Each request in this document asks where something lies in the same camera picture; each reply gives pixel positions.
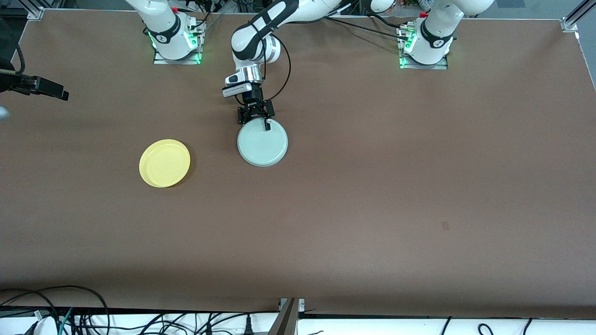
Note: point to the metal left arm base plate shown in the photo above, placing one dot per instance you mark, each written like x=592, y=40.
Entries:
x=442, y=66

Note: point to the black power plug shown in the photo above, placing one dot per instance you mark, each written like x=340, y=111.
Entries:
x=248, y=325

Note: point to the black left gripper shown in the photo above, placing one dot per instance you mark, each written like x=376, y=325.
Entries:
x=252, y=98

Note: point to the yellow plastic plate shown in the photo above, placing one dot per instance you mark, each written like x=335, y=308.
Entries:
x=165, y=163

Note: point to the aluminium frame post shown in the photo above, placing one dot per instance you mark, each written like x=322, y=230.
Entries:
x=285, y=321

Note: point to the pale green plastic plate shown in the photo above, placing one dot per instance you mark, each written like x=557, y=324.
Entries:
x=262, y=145

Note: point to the brown table cover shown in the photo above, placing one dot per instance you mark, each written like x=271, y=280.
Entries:
x=298, y=260

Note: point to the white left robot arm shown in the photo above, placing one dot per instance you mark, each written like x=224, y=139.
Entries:
x=307, y=9

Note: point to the aluminium frame profile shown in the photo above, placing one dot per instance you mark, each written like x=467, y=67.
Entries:
x=570, y=23
x=35, y=10

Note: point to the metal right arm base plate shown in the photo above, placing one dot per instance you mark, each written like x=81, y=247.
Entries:
x=160, y=59

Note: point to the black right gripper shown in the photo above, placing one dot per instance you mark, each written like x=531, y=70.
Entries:
x=14, y=83

